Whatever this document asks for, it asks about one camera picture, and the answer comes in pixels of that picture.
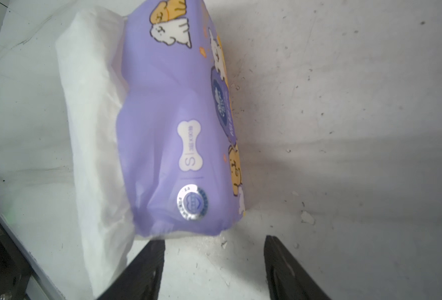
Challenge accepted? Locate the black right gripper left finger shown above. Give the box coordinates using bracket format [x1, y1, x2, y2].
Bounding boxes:
[98, 240, 166, 300]

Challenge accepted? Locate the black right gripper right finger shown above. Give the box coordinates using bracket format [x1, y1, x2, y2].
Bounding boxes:
[264, 235, 330, 300]

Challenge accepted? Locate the purple dog tissue pack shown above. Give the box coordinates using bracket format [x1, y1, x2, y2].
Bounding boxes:
[56, 1, 245, 297]

